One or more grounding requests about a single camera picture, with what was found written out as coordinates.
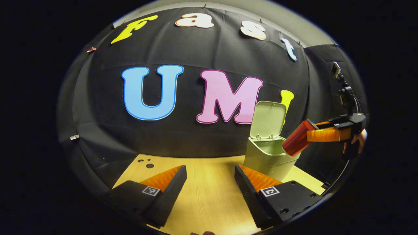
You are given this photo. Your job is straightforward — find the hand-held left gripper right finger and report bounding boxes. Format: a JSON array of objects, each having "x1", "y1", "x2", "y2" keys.
[{"x1": 234, "y1": 164, "x2": 324, "y2": 229}]

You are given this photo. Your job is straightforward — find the wooden desktop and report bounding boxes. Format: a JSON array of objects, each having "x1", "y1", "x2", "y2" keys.
[{"x1": 113, "y1": 153, "x2": 327, "y2": 235}]

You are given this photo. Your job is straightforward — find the red pop can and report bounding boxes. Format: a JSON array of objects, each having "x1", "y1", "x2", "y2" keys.
[{"x1": 282, "y1": 119, "x2": 319, "y2": 157}]

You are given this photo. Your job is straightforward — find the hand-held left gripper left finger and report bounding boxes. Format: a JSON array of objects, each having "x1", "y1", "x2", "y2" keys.
[{"x1": 109, "y1": 165, "x2": 188, "y2": 229}]

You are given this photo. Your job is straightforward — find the green desktop garbage bin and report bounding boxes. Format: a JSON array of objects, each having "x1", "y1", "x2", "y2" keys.
[{"x1": 243, "y1": 101, "x2": 301, "y2": 182}]

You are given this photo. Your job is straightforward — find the black backdrop cloth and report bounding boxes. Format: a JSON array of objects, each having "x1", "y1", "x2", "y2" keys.
[{"x1": 57, "y1": 7, "x2": 368, "y2": 196}]

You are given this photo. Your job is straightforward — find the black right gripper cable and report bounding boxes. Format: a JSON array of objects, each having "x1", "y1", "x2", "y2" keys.
[{"x1": 322, "y1": 95, "x2": 362, "y2": 196}]

